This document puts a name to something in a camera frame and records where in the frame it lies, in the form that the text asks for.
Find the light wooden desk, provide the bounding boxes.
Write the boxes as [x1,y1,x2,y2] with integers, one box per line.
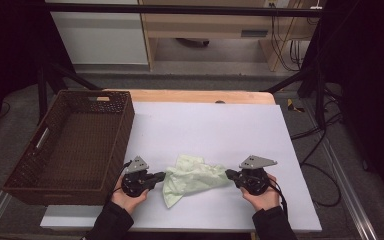
[138,0,324,73]

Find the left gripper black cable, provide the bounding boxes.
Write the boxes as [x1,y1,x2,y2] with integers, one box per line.
[104,160,133,204]

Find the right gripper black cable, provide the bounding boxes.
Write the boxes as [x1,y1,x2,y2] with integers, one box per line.
[268,176,289,221]

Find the person's right hand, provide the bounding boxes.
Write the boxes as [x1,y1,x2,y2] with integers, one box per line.
[239,173,281,212]

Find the light green garment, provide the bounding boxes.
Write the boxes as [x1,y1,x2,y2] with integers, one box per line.
[162,154,232,210]

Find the brown woven basket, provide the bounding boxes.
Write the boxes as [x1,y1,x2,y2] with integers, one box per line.
[1,89,136,206]

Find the white board sheet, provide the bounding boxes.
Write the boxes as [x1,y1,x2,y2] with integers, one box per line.
[39,101,323,233]

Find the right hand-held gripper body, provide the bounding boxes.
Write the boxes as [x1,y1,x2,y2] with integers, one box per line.
[234,154,278,197]

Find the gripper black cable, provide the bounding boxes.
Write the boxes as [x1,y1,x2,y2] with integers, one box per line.
[104,160,133,204]
[268,176,289,221]

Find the black metal stand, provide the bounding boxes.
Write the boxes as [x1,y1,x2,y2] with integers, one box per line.
[36,63,103,126]
[263,16,328,129]

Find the yellow and black tape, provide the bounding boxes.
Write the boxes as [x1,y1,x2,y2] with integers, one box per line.
[286,98,306,114]

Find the dark curtain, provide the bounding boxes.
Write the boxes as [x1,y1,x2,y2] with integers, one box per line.
[308,0,384,214]
[0,0,76,141]

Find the wooden table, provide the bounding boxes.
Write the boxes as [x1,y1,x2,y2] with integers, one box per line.
[103,88,277,106]

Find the black floor cables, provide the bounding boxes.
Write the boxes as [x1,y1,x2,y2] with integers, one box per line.
[289,86,344,208]

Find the black horizontal metal bar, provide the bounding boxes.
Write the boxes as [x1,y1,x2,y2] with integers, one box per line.
[44,2,324,18]

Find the white cabinet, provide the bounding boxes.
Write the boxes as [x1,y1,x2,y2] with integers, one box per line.
[44,0,149,66]

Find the cables under desk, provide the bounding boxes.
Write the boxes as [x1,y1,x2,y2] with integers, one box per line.
[269,3,328,73]

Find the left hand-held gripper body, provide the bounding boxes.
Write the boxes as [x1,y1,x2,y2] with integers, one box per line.
[121,155,158,198]

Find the person's left hand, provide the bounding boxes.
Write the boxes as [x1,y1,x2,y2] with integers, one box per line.
[110,176,150,215]

